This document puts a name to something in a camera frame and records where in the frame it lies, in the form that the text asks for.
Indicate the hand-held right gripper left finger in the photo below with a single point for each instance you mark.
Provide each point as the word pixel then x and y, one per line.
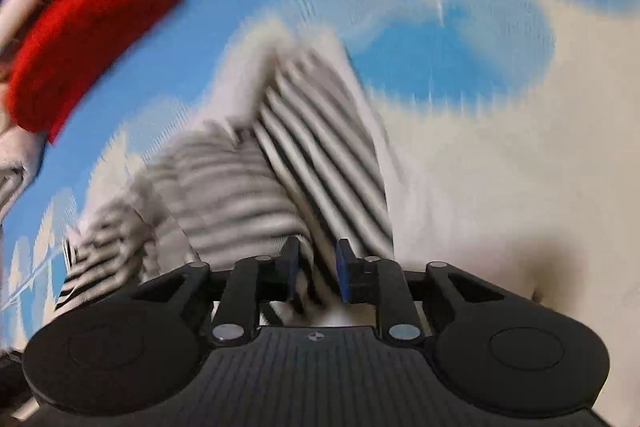
pixel 290 268

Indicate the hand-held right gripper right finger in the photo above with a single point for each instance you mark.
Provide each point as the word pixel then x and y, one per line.
pixel 344 274

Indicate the folded beige garment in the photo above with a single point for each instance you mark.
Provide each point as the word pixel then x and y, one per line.
pixel 11 177

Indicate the folded red sweater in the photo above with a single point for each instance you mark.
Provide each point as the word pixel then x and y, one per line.
pixel 85 42

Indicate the blue white printed bedsheet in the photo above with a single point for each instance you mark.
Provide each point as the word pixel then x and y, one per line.
pixel 475 147

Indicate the black white striped small garment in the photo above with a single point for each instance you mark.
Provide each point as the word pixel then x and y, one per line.
pixel 305 147

